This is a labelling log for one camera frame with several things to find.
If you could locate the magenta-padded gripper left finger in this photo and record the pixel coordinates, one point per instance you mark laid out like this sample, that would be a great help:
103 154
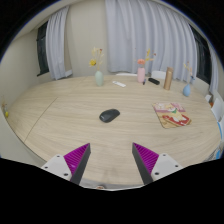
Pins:
60 165

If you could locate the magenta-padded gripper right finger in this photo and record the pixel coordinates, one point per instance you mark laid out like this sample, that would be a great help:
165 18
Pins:
165 165

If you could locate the black computer mouse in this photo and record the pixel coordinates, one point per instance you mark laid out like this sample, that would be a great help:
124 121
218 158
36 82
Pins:
109 115

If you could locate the cartoon print mouse pad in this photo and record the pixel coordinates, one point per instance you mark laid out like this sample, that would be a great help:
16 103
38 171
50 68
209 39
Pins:
171 115

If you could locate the tan drink bottle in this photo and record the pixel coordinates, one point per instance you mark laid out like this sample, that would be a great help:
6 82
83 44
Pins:
168 79

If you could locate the black marker pen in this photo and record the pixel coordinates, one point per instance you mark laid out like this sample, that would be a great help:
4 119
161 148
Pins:
144 81

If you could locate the pink vase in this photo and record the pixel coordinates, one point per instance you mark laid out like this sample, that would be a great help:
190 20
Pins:
141 75

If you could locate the pale green vase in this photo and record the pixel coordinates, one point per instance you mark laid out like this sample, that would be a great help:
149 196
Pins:
99 78

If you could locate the tan dried flower bunch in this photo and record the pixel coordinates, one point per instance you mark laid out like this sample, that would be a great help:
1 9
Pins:
190 70

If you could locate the narrow white curtain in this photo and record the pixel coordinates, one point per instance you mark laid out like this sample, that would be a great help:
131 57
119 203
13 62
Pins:
57 46
213 71

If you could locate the orange dried flower bunch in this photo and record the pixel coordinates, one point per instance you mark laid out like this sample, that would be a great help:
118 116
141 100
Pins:
141 61

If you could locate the yellow dried flower bunch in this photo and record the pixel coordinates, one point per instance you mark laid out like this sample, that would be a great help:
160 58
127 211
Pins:
93 62

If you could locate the dark window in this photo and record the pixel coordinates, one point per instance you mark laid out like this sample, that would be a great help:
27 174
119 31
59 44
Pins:
42 50
202 56

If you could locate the wide white curtain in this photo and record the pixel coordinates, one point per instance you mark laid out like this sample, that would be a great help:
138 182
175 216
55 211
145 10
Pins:
150 33

